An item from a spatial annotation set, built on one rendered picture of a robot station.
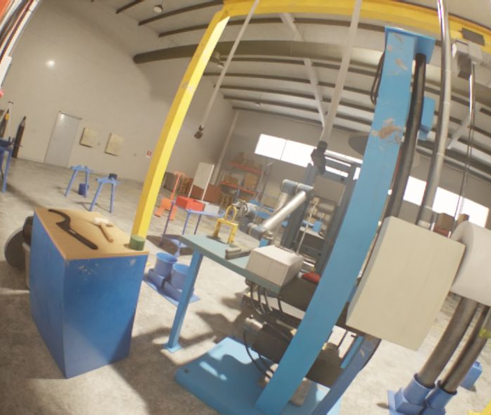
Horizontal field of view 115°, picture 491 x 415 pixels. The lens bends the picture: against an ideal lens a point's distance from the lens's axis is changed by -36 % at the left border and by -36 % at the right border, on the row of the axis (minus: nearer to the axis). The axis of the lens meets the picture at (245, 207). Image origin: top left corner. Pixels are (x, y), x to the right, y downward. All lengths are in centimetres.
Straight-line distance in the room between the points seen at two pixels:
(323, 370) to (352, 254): 88
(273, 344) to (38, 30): 1136
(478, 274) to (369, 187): 72
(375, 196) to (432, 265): 57
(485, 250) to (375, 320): 45
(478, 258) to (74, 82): 1152
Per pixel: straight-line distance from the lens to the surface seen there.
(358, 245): 129
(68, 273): 133
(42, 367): 195
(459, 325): 255
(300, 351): 150
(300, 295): 162
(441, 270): 90
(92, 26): 1186
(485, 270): 94
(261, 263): 137
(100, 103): 1175
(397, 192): 147
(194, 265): 184
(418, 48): 192
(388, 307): 88
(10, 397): 182
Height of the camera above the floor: 150
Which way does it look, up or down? 4 degrees down
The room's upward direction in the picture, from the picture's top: 19 degrees clockwise
